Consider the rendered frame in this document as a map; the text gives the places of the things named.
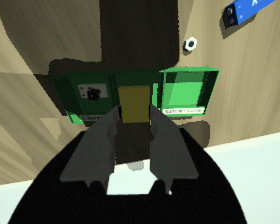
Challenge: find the silver hex nut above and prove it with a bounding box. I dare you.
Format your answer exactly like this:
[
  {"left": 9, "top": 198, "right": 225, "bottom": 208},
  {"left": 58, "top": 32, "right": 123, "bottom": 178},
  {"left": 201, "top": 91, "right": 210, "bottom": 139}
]
[{"left": 184, "top": 37, "right": 197, "bottom": 51}]

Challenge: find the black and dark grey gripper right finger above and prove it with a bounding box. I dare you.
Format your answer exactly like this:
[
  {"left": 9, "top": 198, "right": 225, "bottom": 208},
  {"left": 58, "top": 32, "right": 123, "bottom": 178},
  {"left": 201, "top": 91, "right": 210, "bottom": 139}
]
[{"left": 149, "top": 104, "right": 248, "bottom": 224}]

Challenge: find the grey domino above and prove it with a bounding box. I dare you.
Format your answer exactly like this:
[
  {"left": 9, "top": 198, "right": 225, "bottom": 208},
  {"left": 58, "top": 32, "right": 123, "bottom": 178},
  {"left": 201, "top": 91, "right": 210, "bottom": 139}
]
[{"left": 78, "top": 83, "right": 108, "bottom": 98}]

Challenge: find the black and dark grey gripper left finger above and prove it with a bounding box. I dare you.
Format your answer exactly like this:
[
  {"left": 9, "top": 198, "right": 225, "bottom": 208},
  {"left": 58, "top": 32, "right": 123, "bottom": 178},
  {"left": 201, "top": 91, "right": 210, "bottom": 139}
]
[{"left": 7, "top": 105, "right": 122, "bottom": 224}]

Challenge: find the black die with white pips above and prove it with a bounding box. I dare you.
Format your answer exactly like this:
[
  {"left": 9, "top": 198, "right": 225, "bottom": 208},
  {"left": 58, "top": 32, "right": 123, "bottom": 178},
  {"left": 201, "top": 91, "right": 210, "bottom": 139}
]
[{"left": 87, "top": 89, "right": 100, "bottom": 100}]

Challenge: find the green rack of labelled bins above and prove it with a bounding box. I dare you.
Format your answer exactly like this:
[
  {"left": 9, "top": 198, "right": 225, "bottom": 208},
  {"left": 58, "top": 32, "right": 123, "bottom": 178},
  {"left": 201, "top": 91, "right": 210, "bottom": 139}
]
[{"left": 51, "top": 66, "right": 220, "bottom": 124}]

